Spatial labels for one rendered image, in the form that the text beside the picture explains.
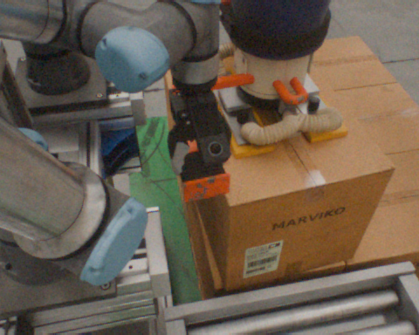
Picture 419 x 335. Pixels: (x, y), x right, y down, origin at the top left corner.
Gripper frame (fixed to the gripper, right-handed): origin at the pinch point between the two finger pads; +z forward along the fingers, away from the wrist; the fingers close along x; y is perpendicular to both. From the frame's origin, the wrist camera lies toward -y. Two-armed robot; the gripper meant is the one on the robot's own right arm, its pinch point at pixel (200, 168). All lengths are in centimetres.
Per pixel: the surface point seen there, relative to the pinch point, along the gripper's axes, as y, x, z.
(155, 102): 157, -10, 109
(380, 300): -14, -46, 53
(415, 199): 14, -77, 54
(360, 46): 104, -107, 55
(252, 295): -6.3, -11.6, 47.0
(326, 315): -14, -31, 54
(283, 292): -8, -20, 47
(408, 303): -18, -52, 51
